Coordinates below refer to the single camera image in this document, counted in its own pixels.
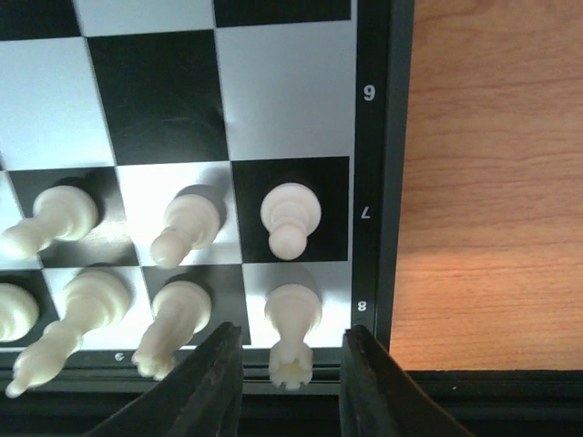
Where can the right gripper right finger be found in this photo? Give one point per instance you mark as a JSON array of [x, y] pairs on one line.
[[378, 398]]

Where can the black white chessboard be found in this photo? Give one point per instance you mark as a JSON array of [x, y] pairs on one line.
[[138, 102]]

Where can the white chess piece seven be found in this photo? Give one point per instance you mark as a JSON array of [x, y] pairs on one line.
[[19, 312]]

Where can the white chess piece ten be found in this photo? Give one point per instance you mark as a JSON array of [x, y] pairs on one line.
[[94, 299]]

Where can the white chess pawn four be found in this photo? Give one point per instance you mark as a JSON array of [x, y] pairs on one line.
[[290, 212]]

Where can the black aluminium frame rail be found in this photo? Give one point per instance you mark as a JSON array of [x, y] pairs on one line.
[[487, 403]]

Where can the white chess pawn five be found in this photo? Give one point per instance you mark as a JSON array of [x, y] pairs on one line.
[[63, 213]]

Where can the white chess piece nine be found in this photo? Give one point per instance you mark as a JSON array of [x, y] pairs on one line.
[[180, 309]]

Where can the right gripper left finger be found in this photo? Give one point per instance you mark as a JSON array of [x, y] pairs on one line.
[[201, 397]]

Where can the white chess pawn one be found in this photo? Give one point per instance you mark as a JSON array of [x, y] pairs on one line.
[[191, 221]]

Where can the white chess piece eight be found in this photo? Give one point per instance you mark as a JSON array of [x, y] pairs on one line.
[[293, 310]]

